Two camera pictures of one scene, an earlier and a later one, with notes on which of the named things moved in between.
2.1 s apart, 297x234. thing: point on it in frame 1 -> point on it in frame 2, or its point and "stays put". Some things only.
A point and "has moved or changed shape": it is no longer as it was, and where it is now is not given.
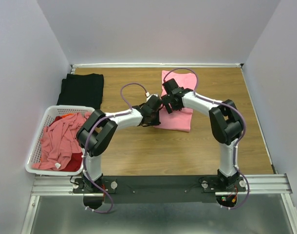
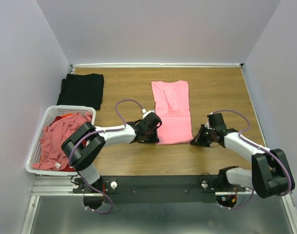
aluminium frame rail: x=155 y=65 stays put
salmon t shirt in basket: x=59 y=142 stays put
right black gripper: x=166 y=99 -> x=198 y=140
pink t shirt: x=178 y=120 has moved or changed shape
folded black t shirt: x=79 y=89 stays put
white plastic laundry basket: x=34 y=156 stays put
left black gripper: x=156 y=122 -> x=155 y=139
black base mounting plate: x=161 y=189 stays put
